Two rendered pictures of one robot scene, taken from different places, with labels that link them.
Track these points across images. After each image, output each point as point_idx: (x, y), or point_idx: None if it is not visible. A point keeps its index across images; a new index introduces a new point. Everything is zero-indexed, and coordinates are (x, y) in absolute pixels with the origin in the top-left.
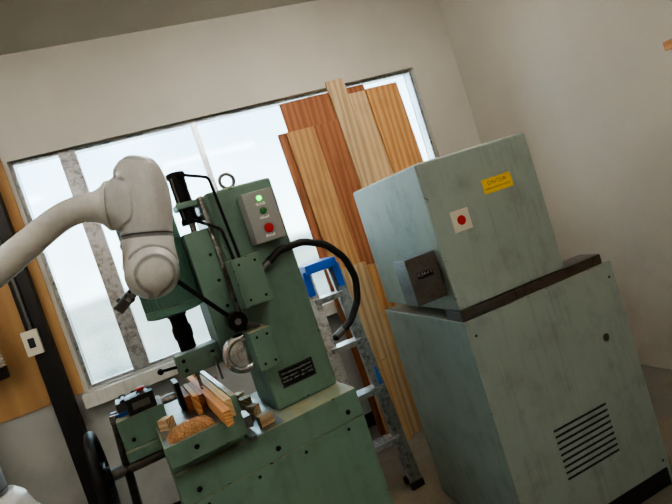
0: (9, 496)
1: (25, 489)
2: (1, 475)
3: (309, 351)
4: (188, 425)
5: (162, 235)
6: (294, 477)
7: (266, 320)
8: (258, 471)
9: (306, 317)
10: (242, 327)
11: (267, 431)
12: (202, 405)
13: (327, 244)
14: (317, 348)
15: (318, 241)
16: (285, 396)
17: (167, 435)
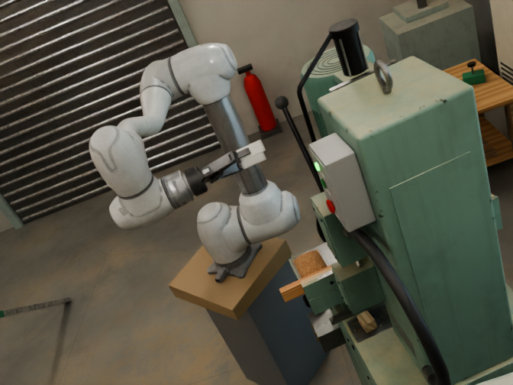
0: (250, 199)
1: (265, 199)
2: (253, 186)
3: (411, 339)
4: (301, 263)
5: (120, 198)
6: (365, 373)
7: (377, 268)
8: (347, 337)
9: (406, 316)
10: None
11: (346, 330)
12: None
13: (397, 298)
14: (417, 349)
15: (387, 281)
16: (396, 331)
17: (319, 249)
